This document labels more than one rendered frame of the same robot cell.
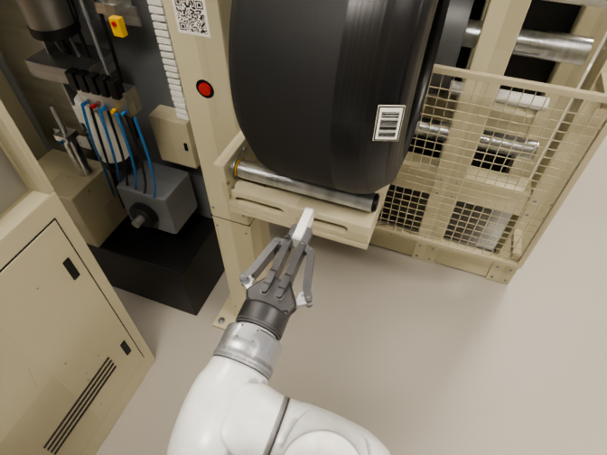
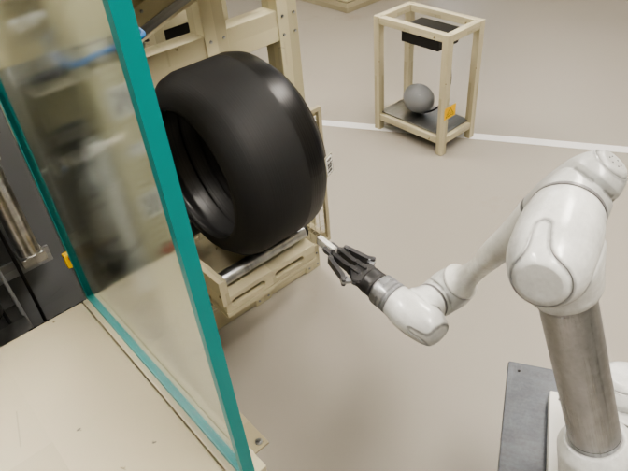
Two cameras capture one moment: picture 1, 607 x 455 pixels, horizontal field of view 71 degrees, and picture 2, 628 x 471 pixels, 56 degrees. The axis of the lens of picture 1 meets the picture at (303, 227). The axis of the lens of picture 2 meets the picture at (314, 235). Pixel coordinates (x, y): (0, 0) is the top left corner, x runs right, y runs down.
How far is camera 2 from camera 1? 1.24 m
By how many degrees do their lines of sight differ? 43
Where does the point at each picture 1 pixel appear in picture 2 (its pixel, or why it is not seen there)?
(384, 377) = (343, 374)
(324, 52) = (296, 151)
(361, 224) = (308, 246)
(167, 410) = not seen: outside the picture
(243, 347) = (392, 283)
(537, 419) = not seen: hidden behind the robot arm
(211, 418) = (421, 303)
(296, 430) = (439, 279)
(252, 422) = (429, 292)
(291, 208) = (269, 273)
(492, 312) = (335, 285)
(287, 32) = (277, 154)
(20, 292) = not seen: outside the picture
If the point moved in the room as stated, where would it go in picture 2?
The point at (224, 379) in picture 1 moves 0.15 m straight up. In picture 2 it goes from (405, 293) to (406, 249)
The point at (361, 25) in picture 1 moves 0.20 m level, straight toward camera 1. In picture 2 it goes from (304, 130) to (368, 149)
